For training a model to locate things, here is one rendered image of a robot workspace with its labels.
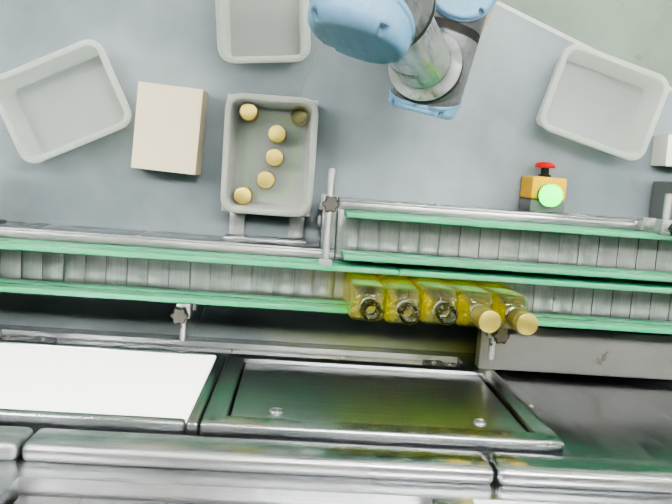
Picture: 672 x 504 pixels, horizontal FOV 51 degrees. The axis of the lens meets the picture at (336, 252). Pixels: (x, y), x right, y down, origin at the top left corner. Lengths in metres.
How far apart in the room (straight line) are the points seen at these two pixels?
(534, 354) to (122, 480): 0.84
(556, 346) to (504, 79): 0.54
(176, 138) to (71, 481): 0.72
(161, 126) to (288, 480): 0.77
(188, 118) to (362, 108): 0.34
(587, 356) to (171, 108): 0.92
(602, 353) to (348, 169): 0.61
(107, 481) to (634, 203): 1.16
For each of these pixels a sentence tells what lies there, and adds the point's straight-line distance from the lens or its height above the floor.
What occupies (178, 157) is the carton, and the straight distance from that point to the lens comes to 1.37.
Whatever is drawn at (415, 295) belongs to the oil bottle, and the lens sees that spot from 1.12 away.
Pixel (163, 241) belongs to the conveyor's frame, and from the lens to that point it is 1.33.
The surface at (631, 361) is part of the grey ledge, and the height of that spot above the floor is 0.88.
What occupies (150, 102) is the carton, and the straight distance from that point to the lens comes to 1.38.
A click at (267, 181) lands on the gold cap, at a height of 0.81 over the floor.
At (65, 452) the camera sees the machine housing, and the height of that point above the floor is 1.39.
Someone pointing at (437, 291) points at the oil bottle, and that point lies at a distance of 1.13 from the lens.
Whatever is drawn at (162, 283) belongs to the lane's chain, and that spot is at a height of 0.88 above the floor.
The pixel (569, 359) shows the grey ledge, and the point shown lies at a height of 0.88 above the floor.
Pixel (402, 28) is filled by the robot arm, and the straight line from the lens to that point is 0.76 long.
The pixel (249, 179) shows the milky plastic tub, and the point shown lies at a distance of 1.41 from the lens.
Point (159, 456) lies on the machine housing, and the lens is 0.86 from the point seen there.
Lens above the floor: 2.17
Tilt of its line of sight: 83 degrees down
